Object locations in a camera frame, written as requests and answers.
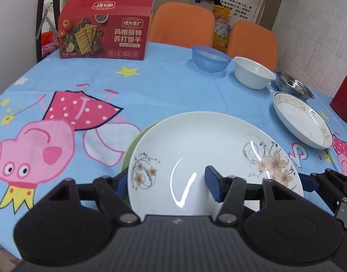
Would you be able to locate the black metal frame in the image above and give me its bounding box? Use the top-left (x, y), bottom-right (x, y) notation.
top-left (36, 0), bottom-right (62, 63)

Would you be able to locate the white bowl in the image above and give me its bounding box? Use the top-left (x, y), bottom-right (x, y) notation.
top-left (234, 56), bottom-right (276, 90)

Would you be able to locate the white gold-rimmed plate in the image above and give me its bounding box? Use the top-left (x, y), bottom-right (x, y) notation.
top-left (273, 91), bottom-right (334, 149)

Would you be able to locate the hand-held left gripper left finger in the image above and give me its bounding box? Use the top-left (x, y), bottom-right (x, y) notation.
top-left (44, 168), bottom-right (140, 224)

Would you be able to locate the stainless steel bowl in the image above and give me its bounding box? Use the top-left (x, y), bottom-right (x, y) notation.
top-left (274, 71), bottom-right (315, 100)

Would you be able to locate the red cracker box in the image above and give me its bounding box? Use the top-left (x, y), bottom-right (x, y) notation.
top-left (58, 0), bottom-right (156, 61)

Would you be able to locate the orange chair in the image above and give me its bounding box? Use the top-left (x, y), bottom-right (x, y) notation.
top-left (148, 2), bottom-right (216, 49)
top-left (226, 20), bottom-right (278, 72)

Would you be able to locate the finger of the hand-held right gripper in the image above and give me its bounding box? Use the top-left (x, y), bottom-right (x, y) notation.
top-left (300, 168), bottom-right (347, 219)

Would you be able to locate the red floral cloth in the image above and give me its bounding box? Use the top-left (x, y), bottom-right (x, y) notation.
top-left (40, 31), bottom-right (61, 59)

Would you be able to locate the text wall poster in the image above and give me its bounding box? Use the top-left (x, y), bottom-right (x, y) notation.
top-left (196, 0), bottom-right (270, 32)

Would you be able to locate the blue plastic bowl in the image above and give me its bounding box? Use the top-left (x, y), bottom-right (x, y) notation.
top-left (191, 45), bottom-right (232, 74)

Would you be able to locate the yellow packet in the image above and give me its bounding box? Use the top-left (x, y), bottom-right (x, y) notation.
top-left (213, 5), bottom-right (234, 53)

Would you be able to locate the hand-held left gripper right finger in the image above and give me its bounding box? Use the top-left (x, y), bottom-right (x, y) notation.
top-left (205, 165), bottom-right (304, 224)

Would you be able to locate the red thermos flask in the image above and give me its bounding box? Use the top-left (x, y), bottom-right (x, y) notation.
top-left (329, 66), bottom-right (347, 124)

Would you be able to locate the green plate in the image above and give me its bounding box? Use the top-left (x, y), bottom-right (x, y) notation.
top-left (120, 120), bottom-right (163, 177)

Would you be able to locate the white floral plate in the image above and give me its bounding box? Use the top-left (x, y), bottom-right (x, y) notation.
top-left (127, 111), bottom-right (304, 216)

